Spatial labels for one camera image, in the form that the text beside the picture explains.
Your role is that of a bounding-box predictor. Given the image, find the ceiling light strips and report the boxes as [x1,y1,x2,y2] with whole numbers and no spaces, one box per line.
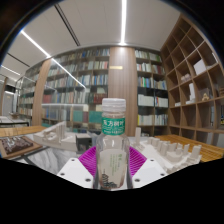
[0,0,129,96]

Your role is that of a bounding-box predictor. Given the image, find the dark bookshelf wall with books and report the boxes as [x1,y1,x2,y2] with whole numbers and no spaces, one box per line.
[16,48,171,138]

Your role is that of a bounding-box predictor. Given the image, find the wooden cubby shelf unit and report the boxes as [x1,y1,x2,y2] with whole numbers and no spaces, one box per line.
[159,13,224,148]

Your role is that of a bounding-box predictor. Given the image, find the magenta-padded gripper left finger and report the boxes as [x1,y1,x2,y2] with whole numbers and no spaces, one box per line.
[57,146,99,189]

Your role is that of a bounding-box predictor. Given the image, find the dark brown model on board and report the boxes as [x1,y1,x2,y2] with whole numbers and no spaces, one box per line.
[0,134,34,159]

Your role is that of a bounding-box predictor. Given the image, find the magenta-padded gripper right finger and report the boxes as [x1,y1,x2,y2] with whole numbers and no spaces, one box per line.
[128,145,168,188]

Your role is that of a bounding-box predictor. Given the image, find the white city block model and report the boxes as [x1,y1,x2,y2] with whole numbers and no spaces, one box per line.
[129,126,203,174]

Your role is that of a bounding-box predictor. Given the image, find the clear plastic bottle green label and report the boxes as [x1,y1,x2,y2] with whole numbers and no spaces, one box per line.
[94,97,130,191]

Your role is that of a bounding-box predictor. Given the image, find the white building model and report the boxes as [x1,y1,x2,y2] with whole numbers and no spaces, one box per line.
[33,121,93,153]

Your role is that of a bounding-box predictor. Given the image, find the dark grey building model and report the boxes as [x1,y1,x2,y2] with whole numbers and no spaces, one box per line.
[75,133,93,153]

